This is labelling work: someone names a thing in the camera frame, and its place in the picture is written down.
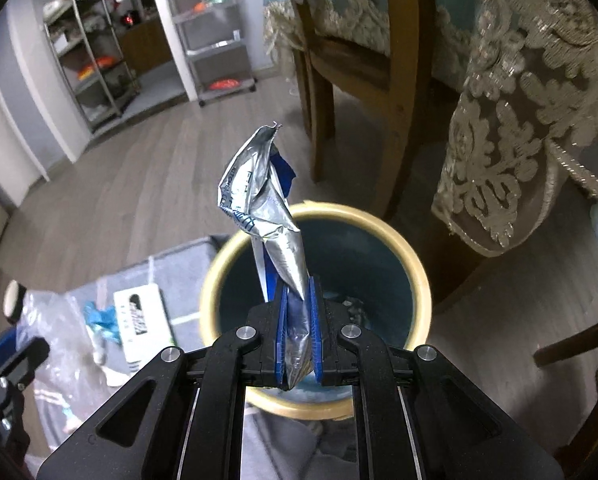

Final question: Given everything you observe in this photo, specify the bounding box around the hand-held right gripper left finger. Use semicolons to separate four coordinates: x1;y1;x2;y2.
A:
36;282;288;480

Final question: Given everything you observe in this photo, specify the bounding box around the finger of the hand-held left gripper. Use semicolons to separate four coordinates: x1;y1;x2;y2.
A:
0;336;50;393

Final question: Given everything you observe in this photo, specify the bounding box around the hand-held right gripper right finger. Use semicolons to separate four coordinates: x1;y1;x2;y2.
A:
309;277;564;480

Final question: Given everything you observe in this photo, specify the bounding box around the clear plastic bag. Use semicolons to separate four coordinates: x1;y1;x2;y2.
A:
23;287;132;413

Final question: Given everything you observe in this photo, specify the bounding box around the blue bin with yellow rim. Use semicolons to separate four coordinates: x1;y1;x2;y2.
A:
199;201;432;421

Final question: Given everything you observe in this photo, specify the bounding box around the blue and silver foil wrapper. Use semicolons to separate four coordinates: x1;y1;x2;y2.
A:
218;121;314;391

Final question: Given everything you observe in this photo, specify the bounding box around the pale round object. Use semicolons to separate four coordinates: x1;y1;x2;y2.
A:
4;279;28;324

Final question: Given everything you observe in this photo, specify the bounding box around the grey striped rug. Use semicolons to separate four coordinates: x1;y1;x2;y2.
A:
9;235;360;480

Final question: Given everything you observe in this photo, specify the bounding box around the white box with black print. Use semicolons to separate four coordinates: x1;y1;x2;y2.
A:
113;284;176;377

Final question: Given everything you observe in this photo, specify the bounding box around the white door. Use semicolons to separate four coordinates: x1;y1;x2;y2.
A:
0;39;50;211

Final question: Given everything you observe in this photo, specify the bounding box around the dark wooden chair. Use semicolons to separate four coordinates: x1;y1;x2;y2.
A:
533;329;598;480

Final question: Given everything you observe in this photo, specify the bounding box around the grey wheeled shelf trolley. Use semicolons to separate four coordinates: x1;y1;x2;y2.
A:
163;0;258;107

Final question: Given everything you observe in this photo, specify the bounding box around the dark metal shelf rack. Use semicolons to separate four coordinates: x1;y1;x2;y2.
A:
43;0;142;133

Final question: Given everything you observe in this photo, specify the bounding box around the cream lace tablecloth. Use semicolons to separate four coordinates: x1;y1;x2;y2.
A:
263;0;598;259

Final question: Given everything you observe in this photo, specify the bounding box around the wooden cabinet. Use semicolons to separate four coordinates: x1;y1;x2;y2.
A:
118;19;176;77

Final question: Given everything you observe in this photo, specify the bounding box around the teal tablecloth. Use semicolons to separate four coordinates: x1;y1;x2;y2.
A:
304;0;480;41

